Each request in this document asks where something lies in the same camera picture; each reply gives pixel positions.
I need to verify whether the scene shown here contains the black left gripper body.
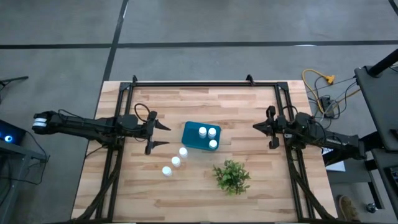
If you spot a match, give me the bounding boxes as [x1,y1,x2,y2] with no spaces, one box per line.
[137,111,158,156]

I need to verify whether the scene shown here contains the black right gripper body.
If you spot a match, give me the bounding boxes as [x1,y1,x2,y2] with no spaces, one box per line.
[266,106,295,150]

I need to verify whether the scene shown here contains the teal plastic basket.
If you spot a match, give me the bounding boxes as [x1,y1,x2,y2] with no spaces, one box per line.
[181,120,222,152]

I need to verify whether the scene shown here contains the black power adapter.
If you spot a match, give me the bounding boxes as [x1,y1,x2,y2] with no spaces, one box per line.
[320,95,336,119]

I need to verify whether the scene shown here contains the green plant in white pot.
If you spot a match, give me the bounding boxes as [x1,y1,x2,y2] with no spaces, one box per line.
[212,159,252,196]

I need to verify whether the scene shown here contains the white paper sheet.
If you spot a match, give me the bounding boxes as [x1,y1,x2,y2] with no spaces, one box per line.
[322,146,346,172]

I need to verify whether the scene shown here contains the black stand beam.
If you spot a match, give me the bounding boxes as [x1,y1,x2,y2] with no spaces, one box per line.
[323,132,386,167]

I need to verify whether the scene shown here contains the dark grey cart top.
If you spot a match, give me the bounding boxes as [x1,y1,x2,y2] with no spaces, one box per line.
[354,65,398,153]

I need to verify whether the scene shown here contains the person's shoe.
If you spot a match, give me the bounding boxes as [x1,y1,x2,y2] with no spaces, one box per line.
[338,195,361,222]

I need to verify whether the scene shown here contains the black stand pole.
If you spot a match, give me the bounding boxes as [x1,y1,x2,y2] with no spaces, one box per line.
[368,48,398,77]

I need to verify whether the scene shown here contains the grey metal stand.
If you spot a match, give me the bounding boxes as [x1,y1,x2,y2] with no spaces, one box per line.
[0,142,50,224]

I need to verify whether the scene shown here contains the black box with blue light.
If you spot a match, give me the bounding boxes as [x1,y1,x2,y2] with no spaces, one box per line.
[0,119,27,146]

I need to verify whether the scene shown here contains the black tripod leg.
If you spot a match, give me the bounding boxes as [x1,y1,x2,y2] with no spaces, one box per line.
[0,75,29,105]

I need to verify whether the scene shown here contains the yellow extension cable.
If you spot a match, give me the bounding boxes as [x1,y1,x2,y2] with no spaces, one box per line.
[302,68,361,114]

